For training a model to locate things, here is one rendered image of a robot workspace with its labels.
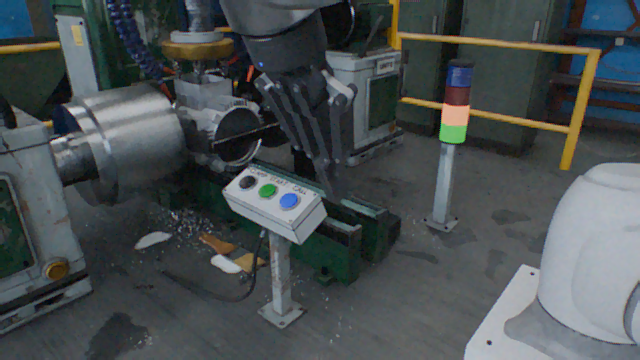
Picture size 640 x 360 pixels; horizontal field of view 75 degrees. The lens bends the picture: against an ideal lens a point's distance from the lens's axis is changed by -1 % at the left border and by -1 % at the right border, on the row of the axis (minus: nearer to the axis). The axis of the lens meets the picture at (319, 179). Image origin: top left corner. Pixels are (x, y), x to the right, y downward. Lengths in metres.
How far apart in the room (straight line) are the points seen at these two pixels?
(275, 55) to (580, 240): 0.45
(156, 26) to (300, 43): 0.97
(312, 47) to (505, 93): 3.61
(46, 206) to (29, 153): 0.10
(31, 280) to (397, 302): 0.69
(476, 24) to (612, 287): 3.50
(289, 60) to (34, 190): 0.61
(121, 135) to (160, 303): 0.35
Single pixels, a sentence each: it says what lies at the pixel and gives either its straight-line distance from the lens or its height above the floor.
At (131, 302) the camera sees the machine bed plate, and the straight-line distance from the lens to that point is 0.95.
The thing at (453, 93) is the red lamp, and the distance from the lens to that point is 1.02.
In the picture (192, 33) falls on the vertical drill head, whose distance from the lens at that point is 1.13.
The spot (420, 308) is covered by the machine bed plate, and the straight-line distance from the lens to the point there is 0.88.
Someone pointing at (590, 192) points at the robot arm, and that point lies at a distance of 0.63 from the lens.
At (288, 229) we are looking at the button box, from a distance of 0.65.
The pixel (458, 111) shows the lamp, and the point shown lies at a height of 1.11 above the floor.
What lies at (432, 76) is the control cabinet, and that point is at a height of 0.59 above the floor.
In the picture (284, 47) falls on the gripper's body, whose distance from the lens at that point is 0.39.
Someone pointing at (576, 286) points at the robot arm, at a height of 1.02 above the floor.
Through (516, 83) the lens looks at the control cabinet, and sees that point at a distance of 3.93.
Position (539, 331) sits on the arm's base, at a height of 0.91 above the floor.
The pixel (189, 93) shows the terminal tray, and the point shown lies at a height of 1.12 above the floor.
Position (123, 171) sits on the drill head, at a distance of 0.95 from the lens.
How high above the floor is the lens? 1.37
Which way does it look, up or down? 25 degrees down
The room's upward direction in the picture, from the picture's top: straight up
